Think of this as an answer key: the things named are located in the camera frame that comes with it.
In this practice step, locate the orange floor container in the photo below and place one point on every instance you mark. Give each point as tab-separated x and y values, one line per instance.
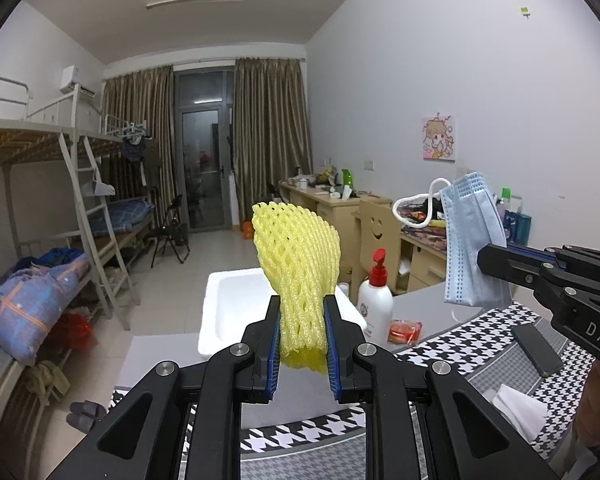
248	231

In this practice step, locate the ceiling tube light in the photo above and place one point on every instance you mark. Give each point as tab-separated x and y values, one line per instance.
196	1

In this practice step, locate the pink cartoon wall poster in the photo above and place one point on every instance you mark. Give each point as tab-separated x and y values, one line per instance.
438	138

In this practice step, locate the brown curtain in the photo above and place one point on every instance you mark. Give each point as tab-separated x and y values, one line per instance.
272	125
140	110

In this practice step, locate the black folding chair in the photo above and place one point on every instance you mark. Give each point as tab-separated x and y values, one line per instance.
172	232

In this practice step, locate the red plastic bag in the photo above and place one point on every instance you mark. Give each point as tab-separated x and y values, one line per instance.
75	332

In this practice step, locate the white tissue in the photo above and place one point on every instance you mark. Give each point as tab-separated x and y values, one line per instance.
520	410

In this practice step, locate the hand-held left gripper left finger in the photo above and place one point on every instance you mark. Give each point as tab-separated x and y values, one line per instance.
274	350

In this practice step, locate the olive cloth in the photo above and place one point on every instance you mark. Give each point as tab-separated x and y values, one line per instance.
47	382

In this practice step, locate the red snack packet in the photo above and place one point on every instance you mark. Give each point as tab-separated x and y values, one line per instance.
405	331

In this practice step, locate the glass balcony door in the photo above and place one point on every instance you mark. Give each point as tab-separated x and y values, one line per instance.
202	160

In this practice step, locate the blue face mask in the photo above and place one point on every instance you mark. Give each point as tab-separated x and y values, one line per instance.
470	240

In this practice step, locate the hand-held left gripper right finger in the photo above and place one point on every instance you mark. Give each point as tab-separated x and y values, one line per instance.
332	350

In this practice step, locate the blue checked quilt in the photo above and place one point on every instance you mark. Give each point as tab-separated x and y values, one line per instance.
35	300

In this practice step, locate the blue mattress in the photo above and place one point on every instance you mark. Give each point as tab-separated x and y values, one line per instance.
125	212

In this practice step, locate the wooden chair with smiley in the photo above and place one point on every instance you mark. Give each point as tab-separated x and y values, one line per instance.
377	240

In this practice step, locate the dark slippers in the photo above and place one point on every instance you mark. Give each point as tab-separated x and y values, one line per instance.
85	415

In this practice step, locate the yellow foam fruit net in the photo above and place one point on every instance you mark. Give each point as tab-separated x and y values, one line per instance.
300	260

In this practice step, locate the houndstooth table mat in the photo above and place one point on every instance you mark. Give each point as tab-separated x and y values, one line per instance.
480	340

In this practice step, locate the hanging dark clothes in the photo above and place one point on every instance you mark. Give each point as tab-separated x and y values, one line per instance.
134	151

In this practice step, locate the white lotion bottle red pump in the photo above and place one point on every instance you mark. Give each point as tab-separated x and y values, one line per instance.
375	310

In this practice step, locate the white air conditioner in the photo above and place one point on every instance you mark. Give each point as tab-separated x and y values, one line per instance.
75	80

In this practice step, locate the group of toiletry bottles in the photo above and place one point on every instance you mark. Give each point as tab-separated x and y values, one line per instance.
520	222

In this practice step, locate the light wooden desk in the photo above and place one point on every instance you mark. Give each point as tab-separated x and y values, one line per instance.
325	210

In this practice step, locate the white metal bunk bed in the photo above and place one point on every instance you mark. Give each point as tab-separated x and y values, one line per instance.
10	140
125	127

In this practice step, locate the black phone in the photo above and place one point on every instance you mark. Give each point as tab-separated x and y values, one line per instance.
537	350

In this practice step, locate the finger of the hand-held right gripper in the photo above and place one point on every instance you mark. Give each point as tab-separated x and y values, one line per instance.
510	262
590	262

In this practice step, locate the white foam box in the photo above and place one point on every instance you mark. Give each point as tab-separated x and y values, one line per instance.
230	310

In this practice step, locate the cluttered wooden desk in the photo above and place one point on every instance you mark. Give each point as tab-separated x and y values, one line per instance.
425	265

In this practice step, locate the green plastic stand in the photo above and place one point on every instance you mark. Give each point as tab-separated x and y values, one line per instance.
347	178

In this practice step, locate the white bunk bed ladder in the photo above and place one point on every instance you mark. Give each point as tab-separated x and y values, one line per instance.
100	240

